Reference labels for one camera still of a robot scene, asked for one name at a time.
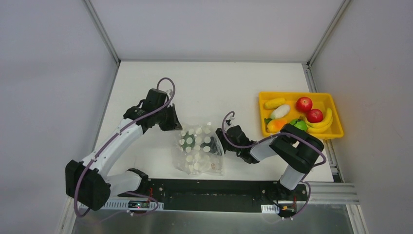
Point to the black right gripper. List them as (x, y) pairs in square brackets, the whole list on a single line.
[(228, 140)]

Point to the dark green fake avocado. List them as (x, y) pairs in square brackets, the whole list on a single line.
[(189, 143)]

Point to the yellow plastic tray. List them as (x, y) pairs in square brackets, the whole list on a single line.
[(321, 101)]

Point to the orange fake food ball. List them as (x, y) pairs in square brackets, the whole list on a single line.
[(274, 125)]

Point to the red fake food ball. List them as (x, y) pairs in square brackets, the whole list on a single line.
[(304, 104)]

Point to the yellow fake banana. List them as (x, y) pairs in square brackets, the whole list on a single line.
[(318, 128)]

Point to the white fake radish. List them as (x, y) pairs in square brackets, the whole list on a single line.
[(280, 112)]

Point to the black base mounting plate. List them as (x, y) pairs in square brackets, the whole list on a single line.
[(221, 195)]

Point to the aluminium frame rail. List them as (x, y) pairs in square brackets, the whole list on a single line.
[(115, 62)]

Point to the clear zip top bag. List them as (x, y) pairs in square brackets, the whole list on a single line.
[(199, 162)]

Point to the yellow fake corn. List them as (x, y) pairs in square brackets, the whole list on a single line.
[(274, 103)]

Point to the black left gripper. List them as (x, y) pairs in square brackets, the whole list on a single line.
[(172, 117)]

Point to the green fake food ball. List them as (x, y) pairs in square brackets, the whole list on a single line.
[(299, 123)]

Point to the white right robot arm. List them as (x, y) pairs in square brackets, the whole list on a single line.
[(297, 148)]

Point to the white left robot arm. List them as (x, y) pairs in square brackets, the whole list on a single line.
[(89, 182)]

